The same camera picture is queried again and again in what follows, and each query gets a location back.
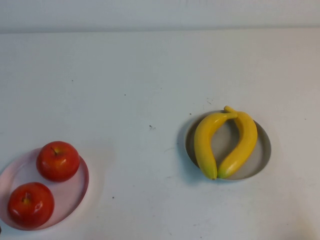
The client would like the strongly curved yellow banana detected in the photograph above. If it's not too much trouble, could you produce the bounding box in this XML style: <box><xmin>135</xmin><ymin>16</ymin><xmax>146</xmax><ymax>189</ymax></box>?
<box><xmin>194</xmin><ymin>111</ymin><xmax>239</xmax><ymax>181</ymax></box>

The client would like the long yellow banana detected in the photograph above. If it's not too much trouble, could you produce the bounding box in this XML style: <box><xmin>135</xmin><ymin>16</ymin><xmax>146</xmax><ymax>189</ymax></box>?
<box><xmin>217</xmin><ymin>105</ymin><xmax>258</xmax><ymax>180</ymax></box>

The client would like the red apple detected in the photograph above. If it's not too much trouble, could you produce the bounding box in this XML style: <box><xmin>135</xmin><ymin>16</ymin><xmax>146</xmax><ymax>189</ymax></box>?
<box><xmin>7</xmin><ymin>181</ymin><xmax>55</xmax><ymax>230</ymax></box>
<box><xmin>35</xmin><ymin>141</ymin><xmax>81</xmax><ymax>183</ymax></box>

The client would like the grey-blue round plate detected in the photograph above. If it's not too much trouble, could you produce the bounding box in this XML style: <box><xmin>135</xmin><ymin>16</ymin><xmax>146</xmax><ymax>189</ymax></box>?
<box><xmin>184</xmin><ymin>111</ymin><xmax>273</xmax><ymax>181</ymax></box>

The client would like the pink round plate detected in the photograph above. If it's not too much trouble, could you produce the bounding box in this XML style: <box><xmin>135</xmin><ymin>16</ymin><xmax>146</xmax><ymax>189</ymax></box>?
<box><xmin>0</xmin><ymin>147</ymin><xmax>90</xmax><ymax>231</ymax></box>

